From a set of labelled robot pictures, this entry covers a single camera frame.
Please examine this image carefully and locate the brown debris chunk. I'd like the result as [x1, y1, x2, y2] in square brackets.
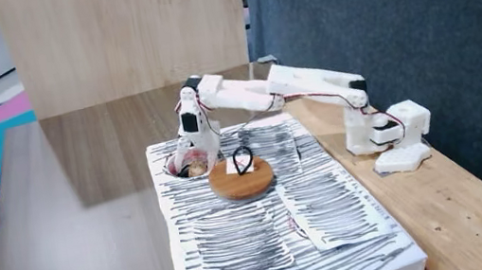
[186, 157, 210, 178]

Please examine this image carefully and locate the pink-rimmed hole cup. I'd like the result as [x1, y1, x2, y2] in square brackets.
[160, 141, 227, 184]

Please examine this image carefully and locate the small white paper tag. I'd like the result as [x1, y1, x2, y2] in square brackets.
[223, 153, 256, 177]

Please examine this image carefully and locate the round wooden lid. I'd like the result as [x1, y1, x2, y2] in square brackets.
[205, 152, 278, 207]

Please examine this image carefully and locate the scribbled paper sheet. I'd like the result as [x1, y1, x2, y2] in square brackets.
[275, 162, 397, 258]
[236, 117, 304, 184]
[188, 197, 296, 270]

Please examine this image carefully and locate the grey partition foot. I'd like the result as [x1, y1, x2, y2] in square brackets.
[256, 54, 280, 68]

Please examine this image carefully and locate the light wooden panel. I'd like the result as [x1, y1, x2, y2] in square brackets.
[0, 0, 258, 126]

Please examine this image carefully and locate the light wooden bench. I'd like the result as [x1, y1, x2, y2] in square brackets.
[280, 68, 482, 270]

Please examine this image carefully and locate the black loop handle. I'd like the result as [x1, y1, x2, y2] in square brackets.
[229, 144, 258, 178]

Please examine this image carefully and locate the red and black cable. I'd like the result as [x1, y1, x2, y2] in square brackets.
[172, 65, 410, 176]

